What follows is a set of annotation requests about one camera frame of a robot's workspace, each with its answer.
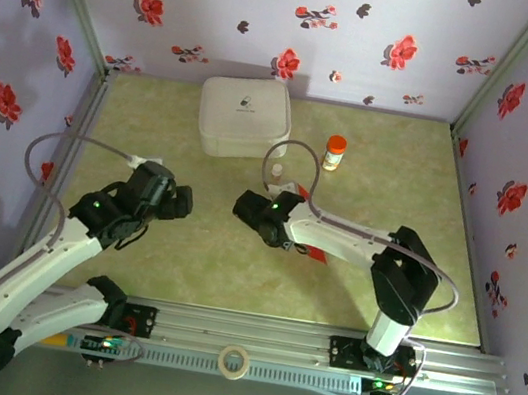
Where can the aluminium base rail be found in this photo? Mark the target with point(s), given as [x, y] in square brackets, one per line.
[241, 330]

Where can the aluminium side rail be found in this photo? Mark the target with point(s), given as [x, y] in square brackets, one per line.
[469, 232]
[66, 164]

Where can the orange cap pill bottle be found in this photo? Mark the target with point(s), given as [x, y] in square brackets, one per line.
[334, 156]

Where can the small clear vial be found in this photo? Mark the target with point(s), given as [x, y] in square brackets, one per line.
[276, 171]

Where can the red paper sheet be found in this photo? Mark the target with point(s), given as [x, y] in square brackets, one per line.
[319, 255]

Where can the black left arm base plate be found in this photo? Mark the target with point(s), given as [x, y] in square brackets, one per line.
[144, 322]

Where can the white zip case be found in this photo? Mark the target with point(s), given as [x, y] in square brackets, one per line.
[245, 113]

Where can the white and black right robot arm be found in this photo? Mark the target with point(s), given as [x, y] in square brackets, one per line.
[339, 235]

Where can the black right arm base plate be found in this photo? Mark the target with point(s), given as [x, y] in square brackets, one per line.
[342, 352]

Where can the white tape roll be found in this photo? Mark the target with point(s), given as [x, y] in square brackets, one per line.
[222, 360]

